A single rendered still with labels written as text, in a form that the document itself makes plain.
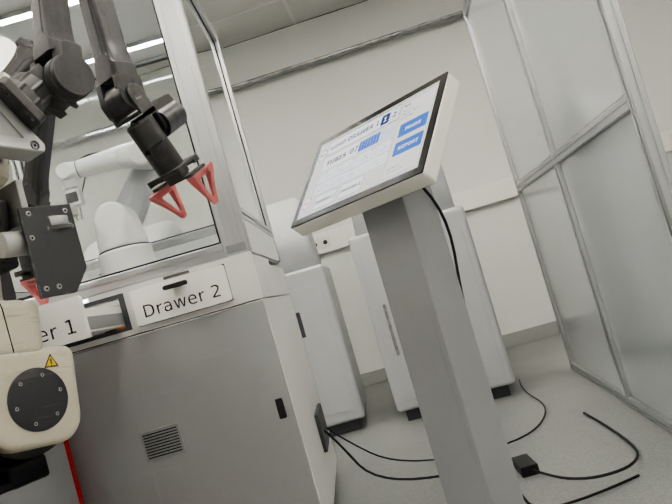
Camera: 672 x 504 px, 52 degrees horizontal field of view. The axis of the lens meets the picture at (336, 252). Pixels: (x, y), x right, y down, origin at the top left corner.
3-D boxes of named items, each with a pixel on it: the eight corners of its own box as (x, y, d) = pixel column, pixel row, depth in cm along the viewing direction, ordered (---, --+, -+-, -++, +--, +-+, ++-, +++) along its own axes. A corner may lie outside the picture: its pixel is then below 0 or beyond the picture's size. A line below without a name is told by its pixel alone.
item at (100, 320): (84, 332, 175) (78, 309, 175) (-14, 361, 175) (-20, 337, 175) (133, 324, 215) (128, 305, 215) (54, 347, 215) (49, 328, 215)
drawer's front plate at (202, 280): (232, 299, 205) (222, 264, 205) (138, 327, 205) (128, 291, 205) (233, 299, 206) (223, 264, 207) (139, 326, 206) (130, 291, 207)
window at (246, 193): (234, 206, 212) (160, -56, 216) (232, 207, 212) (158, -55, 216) (267, 229, 299) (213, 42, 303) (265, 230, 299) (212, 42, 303)
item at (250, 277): (263, 297, 206) (250, 250, 207) (-65, 392, 207) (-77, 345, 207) (290, 293, 301) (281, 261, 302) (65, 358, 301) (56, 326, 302)
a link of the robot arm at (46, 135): (21, 55, 168) (62, 68, 167) (35, 55, 173) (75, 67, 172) (5, 219, 182) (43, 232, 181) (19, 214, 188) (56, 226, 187)
